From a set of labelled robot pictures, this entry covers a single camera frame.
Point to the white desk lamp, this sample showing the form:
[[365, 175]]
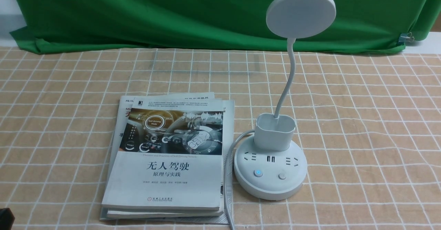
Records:
[[268, 164]]

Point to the self-driving textbook top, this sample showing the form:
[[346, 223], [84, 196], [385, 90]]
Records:
[[170, 156]]

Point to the green backdrop cloth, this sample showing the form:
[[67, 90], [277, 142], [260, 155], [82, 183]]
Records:
[[59, 26]]

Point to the white book underneath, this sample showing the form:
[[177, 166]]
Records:
[[208, 217]]

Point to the tan checkered tablecloth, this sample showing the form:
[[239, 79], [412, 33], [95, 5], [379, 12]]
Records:
[[369, 126]]

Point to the metal binder clip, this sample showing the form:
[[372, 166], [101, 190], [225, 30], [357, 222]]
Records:
[[405, 38]]

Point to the black object at corner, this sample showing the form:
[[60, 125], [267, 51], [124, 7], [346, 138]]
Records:
[[7, 219]]

